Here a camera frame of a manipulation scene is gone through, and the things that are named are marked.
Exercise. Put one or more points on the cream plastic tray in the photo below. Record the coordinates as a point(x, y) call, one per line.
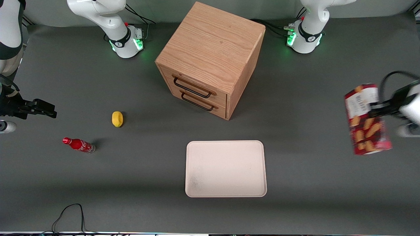
point(225, 168)

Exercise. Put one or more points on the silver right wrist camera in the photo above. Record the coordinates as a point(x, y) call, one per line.
point(6, 127)

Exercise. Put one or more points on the red cookie box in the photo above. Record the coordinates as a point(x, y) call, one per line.
point(366, 134)

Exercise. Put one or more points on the wooden drawer front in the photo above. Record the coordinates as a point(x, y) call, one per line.
point(218, 109)
point(200, 83)

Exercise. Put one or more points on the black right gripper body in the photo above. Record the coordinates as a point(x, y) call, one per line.
point(10, 106)

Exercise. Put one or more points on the yellow lemon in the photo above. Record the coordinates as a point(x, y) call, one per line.
point(117, 119)

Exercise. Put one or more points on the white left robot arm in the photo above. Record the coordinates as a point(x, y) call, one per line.
point(308, 36)

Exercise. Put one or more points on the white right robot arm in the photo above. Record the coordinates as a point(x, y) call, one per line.
point(111, 19)

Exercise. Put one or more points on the red cola bottle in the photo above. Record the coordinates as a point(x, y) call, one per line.
point(78, 144)

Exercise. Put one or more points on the wooden drawer cabinet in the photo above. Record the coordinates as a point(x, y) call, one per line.
point(213, 46)

